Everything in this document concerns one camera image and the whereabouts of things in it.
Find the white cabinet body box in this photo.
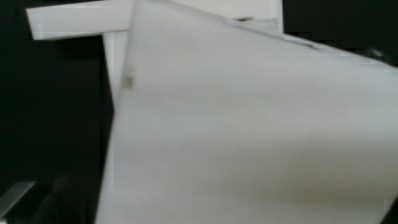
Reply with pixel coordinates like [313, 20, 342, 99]
[24, 0, 287, 101]

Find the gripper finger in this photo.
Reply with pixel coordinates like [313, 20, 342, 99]
[0, 176, 75, 224]

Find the long white cabinet side piece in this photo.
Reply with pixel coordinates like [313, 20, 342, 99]
[93, 0, 398, 224]

